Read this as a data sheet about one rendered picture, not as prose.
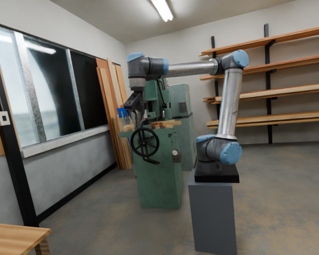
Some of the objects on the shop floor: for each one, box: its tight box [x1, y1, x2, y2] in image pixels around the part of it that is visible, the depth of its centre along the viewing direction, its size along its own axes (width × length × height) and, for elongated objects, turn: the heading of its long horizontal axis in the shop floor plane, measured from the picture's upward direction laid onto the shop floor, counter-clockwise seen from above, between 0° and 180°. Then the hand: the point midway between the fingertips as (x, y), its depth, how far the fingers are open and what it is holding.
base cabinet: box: [132, 135, 183, 209], centre depth 213 cm, size 45×58×71 cm
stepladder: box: [117, 108, 137, 179], centre depth 281 cm, size 27×25×116 cm
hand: (136, 126), depth 91 cm, fingers closed
